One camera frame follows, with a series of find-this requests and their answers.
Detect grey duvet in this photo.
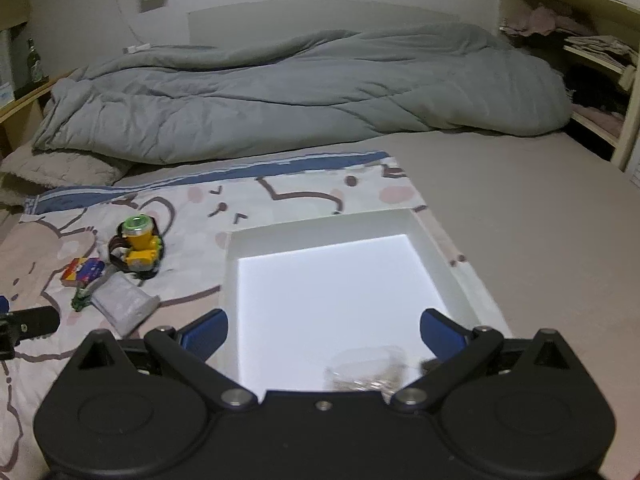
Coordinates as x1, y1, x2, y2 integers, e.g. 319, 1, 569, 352
32, 23, 574, 166

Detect green clip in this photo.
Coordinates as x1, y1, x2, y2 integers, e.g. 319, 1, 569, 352
70, 280, 108, 313

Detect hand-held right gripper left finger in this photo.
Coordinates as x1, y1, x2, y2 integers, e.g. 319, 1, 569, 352
74, 308, 258, 413

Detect small red blue card box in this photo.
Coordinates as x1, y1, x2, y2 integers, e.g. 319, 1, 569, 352
60, 257, 107, 289

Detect yellow headlamp with striped strap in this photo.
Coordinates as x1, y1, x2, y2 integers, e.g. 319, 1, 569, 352
107, 215, 166, 279

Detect bear printed blanket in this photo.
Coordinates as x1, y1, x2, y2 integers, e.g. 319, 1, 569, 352
0, 150, 513, 480

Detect pink crumpled clothes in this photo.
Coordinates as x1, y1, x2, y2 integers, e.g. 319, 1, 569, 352
501, 5, 592, 39

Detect clear plastic bag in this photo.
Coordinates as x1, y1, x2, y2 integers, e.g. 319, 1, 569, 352
90, 272, 161, 339
322, 345, 424, 404

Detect white shallow box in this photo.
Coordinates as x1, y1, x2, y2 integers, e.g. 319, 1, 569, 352
217, 208, 513, 397

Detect beige fleece pillow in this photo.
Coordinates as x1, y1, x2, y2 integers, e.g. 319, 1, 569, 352
0, 145, 134, 207

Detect folded beige clothes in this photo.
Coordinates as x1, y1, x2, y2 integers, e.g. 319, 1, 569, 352
564, 35, 639, 69

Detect dark glass bottle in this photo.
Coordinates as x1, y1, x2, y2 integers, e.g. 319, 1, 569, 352
25, 38, 46, 85

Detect wooden bedside ledge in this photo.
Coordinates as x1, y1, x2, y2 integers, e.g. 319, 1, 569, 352
0, 72, 76, 128

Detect white cable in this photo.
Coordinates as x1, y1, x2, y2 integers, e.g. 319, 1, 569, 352
106, 0, 147, 47

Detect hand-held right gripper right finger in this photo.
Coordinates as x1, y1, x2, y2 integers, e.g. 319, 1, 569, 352
390, 308, 577, 414

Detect folded pink clothes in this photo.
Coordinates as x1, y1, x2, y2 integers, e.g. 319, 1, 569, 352
572, 105, 624, 134

